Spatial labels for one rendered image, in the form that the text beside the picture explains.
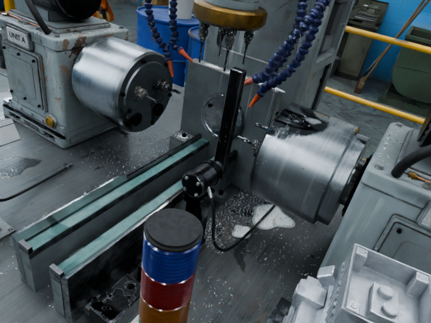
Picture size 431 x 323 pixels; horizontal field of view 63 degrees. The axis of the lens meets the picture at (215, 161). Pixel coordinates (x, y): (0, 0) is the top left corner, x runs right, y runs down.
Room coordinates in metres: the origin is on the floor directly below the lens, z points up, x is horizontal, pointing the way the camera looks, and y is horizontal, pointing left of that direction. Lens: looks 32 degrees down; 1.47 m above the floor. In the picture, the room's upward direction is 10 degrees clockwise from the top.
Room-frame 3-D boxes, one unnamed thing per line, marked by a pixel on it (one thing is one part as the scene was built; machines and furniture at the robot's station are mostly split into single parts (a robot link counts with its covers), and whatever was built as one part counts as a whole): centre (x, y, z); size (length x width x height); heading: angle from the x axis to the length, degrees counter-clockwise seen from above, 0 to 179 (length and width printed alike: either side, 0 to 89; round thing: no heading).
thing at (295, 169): (0.73, -0.25, 1.04); 0.41 x 0.25 x 0.25; 63
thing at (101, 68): (1.04, 0.36, 1.04); 0.37 x 0.25 x 0.25; 63
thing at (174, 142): (0.99, 0.12, 0.86); 0.07 x 0.06 x 0.12; 63
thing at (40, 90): (1.15, 0.58, 0.99); 0.35 x 0.31 x 0.37; 63
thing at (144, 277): (0.26, 0.03, 1.14); 0.06 x 0.06 x 0.04
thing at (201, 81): (1.02, -0.02, 0.97); 0.30 x 0.11 x 0.34; 63
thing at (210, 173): (0.78, -0.09, 0.92); 0.45 x 0.13 x 0.24; 153
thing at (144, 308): (0.26, 0.03, 1.10); 0.06 x 0.06 x 0.04
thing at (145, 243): (0.26, 0.03, 1.19); 0.06 x 0.06 x 0.04
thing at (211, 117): (0.96, 0.01, 1.01); 0.15 x 0.02 x 0.15; 63
